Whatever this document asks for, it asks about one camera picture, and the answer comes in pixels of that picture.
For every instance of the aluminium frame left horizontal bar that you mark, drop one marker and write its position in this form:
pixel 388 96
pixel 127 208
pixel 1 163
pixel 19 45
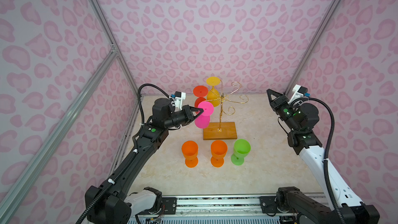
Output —
pixel 26 180

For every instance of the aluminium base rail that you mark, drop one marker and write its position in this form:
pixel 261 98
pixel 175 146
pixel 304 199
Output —
pixel 148 207

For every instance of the aluminium frame post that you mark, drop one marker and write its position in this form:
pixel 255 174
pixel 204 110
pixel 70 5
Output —
pixel 325 21
pixel 95 4

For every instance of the green wine glass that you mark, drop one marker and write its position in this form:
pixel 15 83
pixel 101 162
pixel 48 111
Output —
pixel 241 149

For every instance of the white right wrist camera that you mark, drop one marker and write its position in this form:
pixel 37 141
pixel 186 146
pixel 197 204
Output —
pixel 299 91

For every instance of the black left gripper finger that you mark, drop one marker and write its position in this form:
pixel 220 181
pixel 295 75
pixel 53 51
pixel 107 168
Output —
pixel 195 110
pixel 193 116

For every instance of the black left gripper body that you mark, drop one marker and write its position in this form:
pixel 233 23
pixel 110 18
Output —
pixel 183 117

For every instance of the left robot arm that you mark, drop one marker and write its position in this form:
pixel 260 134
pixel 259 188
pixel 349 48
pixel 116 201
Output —
pixel 130 168

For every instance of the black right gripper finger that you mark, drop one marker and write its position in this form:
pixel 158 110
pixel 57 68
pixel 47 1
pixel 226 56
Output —
pixel 282 97
pixel 272 96

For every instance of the red wine glass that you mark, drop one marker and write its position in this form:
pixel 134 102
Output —
pixel 201 93

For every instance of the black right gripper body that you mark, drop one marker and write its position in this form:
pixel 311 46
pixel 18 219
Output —
pixel 287 113

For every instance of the wooden rack base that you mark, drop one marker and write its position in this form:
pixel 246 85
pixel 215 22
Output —
pixel 220 131

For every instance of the aluminium frame post back right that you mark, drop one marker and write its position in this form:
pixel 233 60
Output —
pixel 325 21

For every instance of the orange wine glass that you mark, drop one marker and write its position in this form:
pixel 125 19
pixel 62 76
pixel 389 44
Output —
pixel 219 150
pixel 190 152

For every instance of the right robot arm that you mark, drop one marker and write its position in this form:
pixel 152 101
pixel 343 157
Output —
pixel 344 207

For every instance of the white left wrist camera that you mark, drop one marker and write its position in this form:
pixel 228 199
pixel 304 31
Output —
pixel 177 99

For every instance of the yellow wine glass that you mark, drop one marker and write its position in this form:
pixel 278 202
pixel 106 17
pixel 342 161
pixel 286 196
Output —
pixel 213 93

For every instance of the pink wine glass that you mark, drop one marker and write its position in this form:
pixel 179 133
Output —
pixel 203 120

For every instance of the aluminium frame post back left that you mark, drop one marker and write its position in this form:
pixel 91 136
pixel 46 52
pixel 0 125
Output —
pixel 95 4

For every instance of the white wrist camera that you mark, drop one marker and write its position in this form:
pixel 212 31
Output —
pixel 299 91
pixel 177 99

